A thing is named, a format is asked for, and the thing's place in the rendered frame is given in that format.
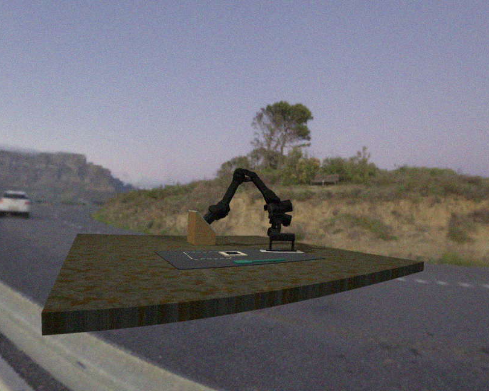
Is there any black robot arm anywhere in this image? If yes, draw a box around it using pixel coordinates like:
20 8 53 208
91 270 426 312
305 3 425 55
202 168 292 227

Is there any beige square tile with dark square centre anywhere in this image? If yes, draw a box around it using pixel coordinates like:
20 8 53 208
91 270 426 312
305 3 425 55
219 251 248 257

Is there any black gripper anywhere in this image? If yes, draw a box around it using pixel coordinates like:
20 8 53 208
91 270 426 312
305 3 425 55
267 206 286 237

